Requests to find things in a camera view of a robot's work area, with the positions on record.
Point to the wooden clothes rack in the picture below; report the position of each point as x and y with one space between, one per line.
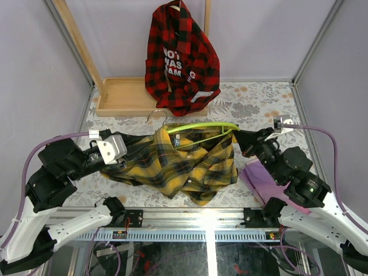
111 39

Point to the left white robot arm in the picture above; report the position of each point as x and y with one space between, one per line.
47 181

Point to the yellow plaid flannel shirt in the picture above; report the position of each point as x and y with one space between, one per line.
199 171

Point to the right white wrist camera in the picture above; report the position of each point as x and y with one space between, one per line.
282 126

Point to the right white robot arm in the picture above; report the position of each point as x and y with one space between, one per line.
295 197

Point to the lime green wire hanger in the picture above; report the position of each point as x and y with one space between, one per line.
205 127

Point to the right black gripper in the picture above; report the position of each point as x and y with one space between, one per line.
249 140

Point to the red black plaid shirt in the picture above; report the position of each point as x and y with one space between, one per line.
182 69

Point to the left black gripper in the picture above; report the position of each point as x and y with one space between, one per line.
121 163

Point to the purple cloth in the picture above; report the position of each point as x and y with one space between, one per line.
263 187

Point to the aluminium front rail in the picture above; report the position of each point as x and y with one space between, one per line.
171 224

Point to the floral patterned table mat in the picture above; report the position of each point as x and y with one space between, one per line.
252 106

